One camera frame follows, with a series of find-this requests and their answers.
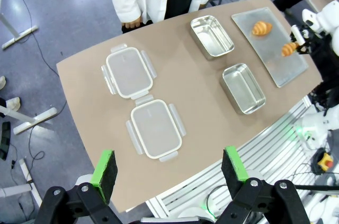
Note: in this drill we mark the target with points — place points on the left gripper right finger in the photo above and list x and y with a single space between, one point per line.
233 176

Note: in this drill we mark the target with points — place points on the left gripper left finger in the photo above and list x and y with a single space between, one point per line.
106 179

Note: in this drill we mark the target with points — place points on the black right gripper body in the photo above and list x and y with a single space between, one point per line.
313 42

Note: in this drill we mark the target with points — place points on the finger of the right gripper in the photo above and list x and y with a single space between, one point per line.
298 35
302 50

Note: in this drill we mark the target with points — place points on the golden croissant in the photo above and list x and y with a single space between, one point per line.
288 48
260 28

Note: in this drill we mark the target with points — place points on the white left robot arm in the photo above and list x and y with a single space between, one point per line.
193 212

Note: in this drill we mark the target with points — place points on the person's right forearm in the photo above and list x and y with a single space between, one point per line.
127 9

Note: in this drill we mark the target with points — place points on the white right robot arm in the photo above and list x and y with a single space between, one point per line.
328 12

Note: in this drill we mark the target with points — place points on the rectangular steel container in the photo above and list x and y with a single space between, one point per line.
242 89
212 36

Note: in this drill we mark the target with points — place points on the person's right hand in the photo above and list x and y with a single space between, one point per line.
131 24

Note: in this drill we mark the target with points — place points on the perforated metal baking tray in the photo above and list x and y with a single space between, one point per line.
267 49

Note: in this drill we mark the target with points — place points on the white table leg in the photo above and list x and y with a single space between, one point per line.
34 119

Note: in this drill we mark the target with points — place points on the yellow emergency stop button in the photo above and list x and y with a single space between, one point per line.
325 161

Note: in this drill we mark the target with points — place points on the white shoe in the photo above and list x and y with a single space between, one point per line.
13 103
2 82

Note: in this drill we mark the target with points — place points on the white table with T-foot leg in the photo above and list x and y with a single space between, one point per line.
16 33

